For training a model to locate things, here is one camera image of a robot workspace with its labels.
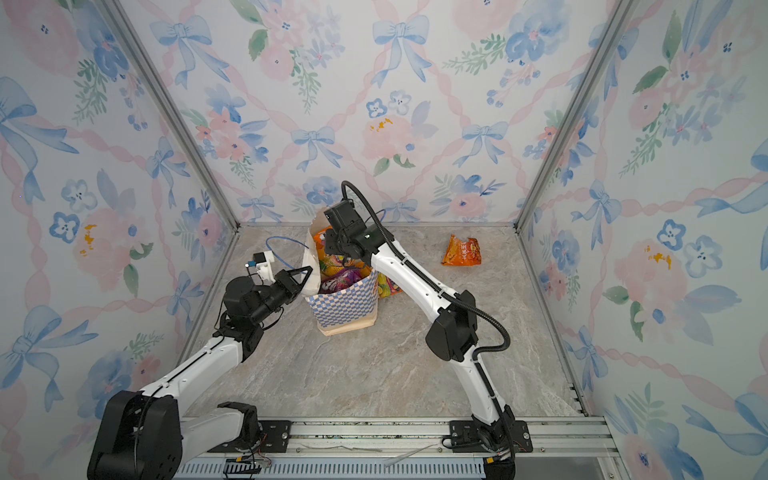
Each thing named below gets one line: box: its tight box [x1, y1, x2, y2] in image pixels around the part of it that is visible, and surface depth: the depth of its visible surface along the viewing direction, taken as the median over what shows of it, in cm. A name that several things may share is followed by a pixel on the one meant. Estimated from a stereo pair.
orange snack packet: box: [441, 234, 482, 266], surface depth 108 cm
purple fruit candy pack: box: [318, 268, 362, 294], surface depth 88 cm
